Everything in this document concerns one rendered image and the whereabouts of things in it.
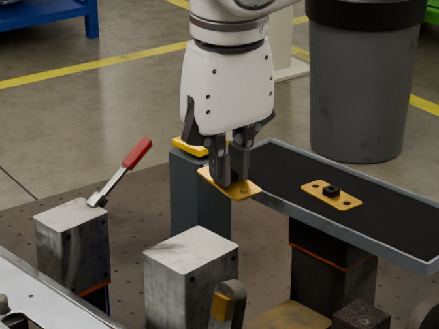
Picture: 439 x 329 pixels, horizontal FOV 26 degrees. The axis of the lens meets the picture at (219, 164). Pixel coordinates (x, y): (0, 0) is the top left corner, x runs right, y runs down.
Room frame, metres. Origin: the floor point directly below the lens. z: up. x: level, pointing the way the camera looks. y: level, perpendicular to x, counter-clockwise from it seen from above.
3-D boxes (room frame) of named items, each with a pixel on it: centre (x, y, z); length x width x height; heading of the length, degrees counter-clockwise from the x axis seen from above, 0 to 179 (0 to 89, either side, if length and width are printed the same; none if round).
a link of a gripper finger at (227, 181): (0.97, 0.01, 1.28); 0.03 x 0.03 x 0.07; 34
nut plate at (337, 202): (1.10, -0.14, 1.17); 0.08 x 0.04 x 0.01; 36
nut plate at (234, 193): (0.98, -0.01, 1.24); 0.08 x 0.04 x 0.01; 34
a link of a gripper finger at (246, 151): (0.99, -0.03, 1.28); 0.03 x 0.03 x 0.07; 34
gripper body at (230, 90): (0.97, -0.01, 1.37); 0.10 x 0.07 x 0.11; 124
